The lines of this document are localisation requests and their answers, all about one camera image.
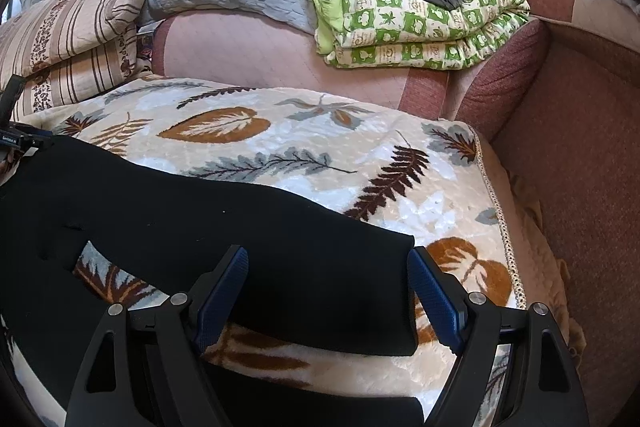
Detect green checkered folded quilt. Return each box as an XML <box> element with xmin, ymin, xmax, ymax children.
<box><xmin>301</xmin><ymin>0</ymin><xmax>531</xmax><ymax>70</ymax></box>

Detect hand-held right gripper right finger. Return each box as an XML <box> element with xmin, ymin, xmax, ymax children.
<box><xmin>407</xmin><ymin>247</ymin><xmax>591</xmax><ymax>427</ymax></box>

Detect striped pillow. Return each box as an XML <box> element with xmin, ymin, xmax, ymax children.
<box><xmin>10</xmin><ymin>34</ymin><xmax>138</xmax><ymax>122</ymax></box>
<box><xmin>0</xmin><ymin>0</ymin><xmax>151</xmax><ymax>78</ymax></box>

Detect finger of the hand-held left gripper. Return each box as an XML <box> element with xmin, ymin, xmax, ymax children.
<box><xmin>19</xmin><ymin>130</ymin><xmax>55</xmax><ymax>152</ymax></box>

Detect leaf print blanket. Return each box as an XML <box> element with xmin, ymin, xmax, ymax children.
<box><xmin>0</xmin><ymin>77</ymin><xmax>531</xmax><ymax>427</ymax></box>

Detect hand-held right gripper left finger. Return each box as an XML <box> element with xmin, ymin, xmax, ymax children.
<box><xmin>65</xmin><ymin>245</ymin><xmax>250</xmax><ymax>427</ymax></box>

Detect black pants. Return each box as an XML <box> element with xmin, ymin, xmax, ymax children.
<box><xmin>0</xmin><ymin>134</ymin><xmax>426</xmax><ymax>427</ymax></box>

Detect pink sofa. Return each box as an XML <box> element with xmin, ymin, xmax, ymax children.
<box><xmin>150</xmin><ymin>0</ymin><xmax>640</xmax><ymax>427</ymax></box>

